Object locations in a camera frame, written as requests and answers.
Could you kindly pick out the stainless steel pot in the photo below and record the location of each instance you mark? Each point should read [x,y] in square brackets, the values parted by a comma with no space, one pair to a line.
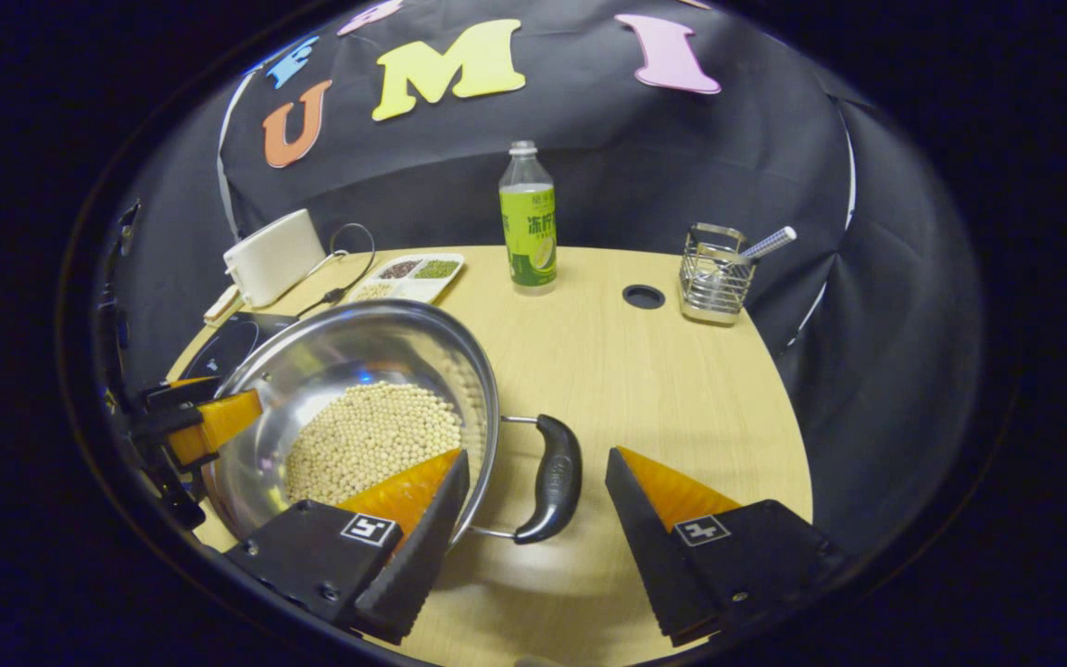
[330,352]

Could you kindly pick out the white toaster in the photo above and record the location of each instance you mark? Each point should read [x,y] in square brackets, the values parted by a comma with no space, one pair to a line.
[274,255]

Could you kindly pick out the black induction cooktop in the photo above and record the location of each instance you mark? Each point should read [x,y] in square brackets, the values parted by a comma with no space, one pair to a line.
[228,347]

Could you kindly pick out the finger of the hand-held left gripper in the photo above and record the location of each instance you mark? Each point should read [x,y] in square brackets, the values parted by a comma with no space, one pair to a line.
[219,421]
[172,391]

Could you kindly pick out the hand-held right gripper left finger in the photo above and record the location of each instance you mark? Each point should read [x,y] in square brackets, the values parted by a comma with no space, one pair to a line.
[422,556]

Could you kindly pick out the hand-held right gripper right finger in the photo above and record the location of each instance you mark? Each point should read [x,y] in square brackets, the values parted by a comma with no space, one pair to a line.
[645,547]

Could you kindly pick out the pile of soybeans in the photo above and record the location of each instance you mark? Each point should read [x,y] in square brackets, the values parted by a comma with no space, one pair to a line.
[367,435]

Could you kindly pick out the bread slice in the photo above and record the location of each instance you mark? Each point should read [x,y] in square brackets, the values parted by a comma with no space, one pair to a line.
[221,304]

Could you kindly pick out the white divided bean tray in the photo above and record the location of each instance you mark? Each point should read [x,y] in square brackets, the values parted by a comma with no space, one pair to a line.
[408,287]

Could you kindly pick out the green label plastic bottle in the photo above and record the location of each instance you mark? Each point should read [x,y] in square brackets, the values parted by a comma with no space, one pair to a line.
[528,241]

